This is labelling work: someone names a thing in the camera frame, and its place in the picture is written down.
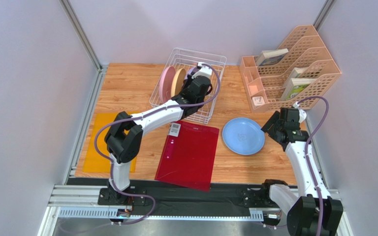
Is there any purple plate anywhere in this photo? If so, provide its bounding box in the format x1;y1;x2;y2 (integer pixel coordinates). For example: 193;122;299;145
186;66;199;79

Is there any blue plate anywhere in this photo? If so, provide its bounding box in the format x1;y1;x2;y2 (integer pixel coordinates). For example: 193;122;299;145
222;118;265;155

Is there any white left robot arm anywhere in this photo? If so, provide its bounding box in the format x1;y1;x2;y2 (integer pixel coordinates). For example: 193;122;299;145
104;76;213;194

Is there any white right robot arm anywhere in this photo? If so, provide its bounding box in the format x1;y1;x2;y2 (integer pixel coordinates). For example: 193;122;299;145
261;108;344;236

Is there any green book in rack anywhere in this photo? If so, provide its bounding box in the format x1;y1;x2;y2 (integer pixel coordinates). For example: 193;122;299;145
280;78;316;101

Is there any pink file rack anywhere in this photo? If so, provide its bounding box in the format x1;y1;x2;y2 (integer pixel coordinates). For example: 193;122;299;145
258;25;342;112

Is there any upper book in rack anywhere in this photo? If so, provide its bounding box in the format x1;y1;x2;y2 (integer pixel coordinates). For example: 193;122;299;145
254;48;289;66

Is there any yellow plate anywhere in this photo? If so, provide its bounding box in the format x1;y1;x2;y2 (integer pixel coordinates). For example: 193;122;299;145
171;68;187;97

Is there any pink plate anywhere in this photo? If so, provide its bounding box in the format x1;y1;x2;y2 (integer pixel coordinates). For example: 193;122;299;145
158;66;176;103

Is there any middle white book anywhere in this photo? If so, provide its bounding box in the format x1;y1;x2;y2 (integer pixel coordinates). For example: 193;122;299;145
282;67;308;88

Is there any red folder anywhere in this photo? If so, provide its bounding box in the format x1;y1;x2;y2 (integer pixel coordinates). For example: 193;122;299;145
155;121;220;192

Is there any black base mat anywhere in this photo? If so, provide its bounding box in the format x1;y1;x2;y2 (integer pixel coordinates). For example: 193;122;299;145
68;178;279;217

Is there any orange folder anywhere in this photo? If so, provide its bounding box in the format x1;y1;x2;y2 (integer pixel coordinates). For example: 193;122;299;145
83;113;137;174

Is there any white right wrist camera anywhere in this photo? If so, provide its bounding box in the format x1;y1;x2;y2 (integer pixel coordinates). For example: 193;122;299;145
292;102;307;123

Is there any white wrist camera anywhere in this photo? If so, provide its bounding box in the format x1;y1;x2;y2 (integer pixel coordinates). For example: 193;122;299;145
192;62;213;79
292;102;307;123

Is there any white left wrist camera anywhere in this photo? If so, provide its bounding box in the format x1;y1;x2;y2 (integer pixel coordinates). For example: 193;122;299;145
192;62;213;79

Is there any white wire dish rack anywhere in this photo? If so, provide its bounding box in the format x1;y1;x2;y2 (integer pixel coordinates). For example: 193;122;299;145
149;48;227;125

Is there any right aluminium corner post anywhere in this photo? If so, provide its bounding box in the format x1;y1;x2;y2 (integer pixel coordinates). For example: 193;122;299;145
313;0;336;31

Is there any aluminium corner post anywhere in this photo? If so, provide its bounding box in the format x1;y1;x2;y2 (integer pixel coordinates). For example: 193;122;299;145
59;0;103;71
313;0;336;31

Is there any left aluminium corner post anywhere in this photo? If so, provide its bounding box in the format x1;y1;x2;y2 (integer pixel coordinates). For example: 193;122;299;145
59;0;103;71

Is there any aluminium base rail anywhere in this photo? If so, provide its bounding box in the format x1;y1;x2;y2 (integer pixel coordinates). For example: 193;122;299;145
38;178;346;236

